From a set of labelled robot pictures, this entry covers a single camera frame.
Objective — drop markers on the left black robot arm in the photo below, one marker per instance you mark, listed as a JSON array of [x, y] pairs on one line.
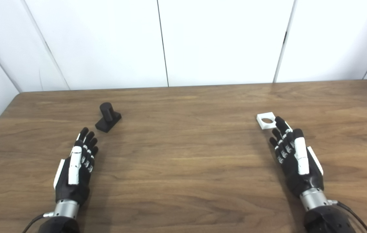
[[61, 223]]

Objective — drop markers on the white square piece with hole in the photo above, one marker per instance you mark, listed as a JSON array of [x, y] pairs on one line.
[[262, 123]]

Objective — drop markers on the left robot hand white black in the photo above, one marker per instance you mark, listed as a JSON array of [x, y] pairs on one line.
[[73, 184]]

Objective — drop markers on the black peg with square base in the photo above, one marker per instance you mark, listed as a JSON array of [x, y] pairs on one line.
[[107, 119]]

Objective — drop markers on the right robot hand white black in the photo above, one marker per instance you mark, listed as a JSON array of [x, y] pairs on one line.
[[303, 181]]

